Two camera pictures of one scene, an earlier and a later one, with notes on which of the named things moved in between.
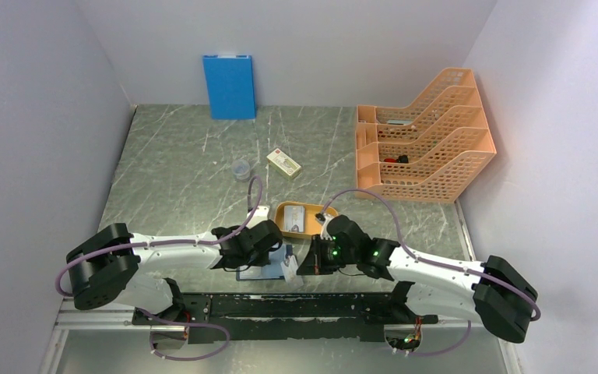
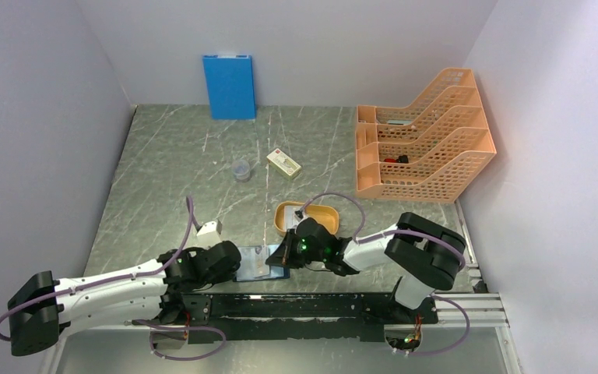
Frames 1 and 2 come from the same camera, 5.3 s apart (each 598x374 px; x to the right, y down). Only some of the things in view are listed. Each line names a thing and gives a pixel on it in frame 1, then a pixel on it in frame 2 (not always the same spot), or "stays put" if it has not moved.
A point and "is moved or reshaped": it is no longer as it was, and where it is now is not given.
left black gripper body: [257, 258] to [217, 277]
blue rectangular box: [231, 88] stays put
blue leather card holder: [271, 270] stays put
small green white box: [284, 164] stays put
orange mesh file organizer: [426, 152] stays put
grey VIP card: [290, 267] is moved or reshaped
